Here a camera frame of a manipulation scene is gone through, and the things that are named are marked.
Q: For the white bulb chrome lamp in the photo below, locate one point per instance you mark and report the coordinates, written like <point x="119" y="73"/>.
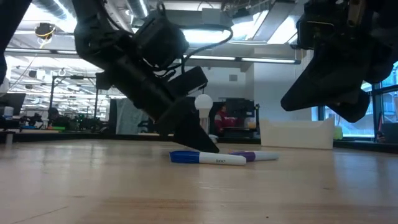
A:
<point x="203" y="102"/>

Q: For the purple cap fine marker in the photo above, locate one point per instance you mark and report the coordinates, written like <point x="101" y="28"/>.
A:
<point x="261" y="155"/>

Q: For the translucent plastic container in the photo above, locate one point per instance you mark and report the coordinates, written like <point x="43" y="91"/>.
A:
<point x="297" y="133"/>

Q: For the black monitor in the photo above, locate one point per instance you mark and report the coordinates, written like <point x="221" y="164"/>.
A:
<point x="12" y="102"/>

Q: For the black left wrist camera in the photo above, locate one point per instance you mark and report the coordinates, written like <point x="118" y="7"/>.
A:
<point x="160" y="40"/>

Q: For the person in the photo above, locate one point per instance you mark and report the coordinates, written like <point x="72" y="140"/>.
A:
<point x="224" y="119"/>

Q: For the grey fabric cover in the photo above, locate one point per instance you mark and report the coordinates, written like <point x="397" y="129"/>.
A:
<point x="130" y="118"/>

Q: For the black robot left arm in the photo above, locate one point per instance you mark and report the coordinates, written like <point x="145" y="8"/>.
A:
<point x="93" y="28"/>

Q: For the blue cap fine marker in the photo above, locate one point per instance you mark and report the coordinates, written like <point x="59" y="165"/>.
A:
<point x="211" y="158"/>

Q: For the green object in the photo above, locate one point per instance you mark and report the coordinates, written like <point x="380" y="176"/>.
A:
<point x="338" y="133"/>

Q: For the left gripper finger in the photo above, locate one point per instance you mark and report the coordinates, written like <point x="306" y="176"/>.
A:
<point x="189" y="79"/>
<point x="189" y="130"/>

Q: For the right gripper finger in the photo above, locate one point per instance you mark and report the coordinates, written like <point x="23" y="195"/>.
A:
<point x="353" y="107"/>
<point x="317" y="87"/>

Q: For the window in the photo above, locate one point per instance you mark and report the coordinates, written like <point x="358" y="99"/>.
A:
<point x="357" y="127"/>

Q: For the ceiling light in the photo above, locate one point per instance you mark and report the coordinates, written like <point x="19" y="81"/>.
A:
<point x="205" y="35"/>

